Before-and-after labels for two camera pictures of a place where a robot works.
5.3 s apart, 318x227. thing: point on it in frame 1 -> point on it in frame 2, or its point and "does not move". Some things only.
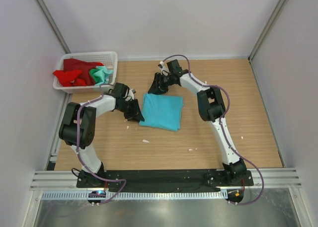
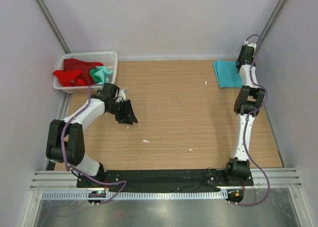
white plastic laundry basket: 108,58 does not move
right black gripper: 156,88 -> 252,57
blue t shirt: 162,112 -> 227,74
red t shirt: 69,78 does not move
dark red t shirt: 85,67 does not move
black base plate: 164,180 does not move
